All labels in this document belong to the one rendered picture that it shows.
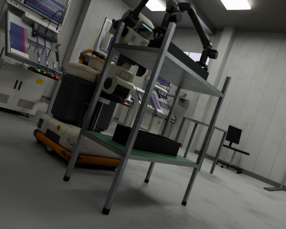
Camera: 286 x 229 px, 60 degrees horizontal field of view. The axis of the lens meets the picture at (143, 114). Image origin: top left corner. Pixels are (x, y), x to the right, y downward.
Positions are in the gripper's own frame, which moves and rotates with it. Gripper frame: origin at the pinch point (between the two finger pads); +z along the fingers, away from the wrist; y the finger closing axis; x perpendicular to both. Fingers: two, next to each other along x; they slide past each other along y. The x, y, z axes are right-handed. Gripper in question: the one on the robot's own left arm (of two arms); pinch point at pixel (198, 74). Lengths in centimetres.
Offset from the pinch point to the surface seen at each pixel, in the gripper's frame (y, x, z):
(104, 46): 80, 247, -45
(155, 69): -74, -20, 21
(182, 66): -53, -21, 11
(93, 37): 70, 272, -55
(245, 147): 525, 117, 39
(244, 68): 525, 193, -177
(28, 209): -113, -9, 103
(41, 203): -104, -5, 103
